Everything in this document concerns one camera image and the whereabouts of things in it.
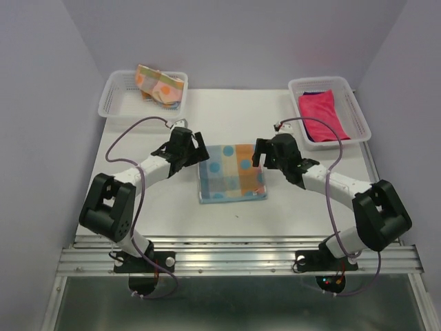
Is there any light blue patterned towel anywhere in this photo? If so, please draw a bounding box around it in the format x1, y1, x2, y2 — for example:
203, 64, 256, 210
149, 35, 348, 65
198, 144, 267, 204

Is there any pink towel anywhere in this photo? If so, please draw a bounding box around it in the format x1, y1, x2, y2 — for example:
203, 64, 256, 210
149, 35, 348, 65
298, 90, 350, 143

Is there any orange dotted patterned towel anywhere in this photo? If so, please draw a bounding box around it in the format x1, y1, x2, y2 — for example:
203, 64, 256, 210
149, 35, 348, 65
134, 64, 185, 108

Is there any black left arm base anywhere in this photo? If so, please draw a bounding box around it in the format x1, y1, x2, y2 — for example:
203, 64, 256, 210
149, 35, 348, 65
108, 242, 178, 300

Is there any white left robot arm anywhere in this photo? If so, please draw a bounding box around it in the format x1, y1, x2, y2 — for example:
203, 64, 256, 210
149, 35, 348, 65
79, 126, 209, 272

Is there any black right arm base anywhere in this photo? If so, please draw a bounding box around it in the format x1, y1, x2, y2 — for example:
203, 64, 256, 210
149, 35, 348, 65
291, 238, 358, 297

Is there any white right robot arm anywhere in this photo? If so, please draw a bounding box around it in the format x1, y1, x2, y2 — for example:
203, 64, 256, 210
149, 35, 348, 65
252, 133, 412, 269

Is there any white left plastic basket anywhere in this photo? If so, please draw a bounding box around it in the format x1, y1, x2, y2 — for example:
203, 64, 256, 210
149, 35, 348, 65
98, 70, 189, 121

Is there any white plastic basket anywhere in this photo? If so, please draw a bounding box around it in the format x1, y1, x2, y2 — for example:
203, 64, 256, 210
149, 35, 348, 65
288, 77, 371, 150
98, 70, 189, 121

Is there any white right plastic basket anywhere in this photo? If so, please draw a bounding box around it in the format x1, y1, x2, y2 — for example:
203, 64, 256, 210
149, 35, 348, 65
288, 77, 371, 150

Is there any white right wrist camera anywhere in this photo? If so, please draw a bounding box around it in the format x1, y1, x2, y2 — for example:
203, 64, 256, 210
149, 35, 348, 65
274, 122, 294, 135

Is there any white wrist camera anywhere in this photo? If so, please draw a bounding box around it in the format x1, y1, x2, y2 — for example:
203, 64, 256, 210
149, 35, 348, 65
274, 122, 294, 135
167, 119, 188, 130

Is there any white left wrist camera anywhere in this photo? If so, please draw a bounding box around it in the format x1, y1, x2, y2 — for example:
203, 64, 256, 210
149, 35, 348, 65
167, 119, 188, 130

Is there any aluminium mounting rail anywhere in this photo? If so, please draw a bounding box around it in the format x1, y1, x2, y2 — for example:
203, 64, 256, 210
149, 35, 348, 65
57, 235, 423, 277

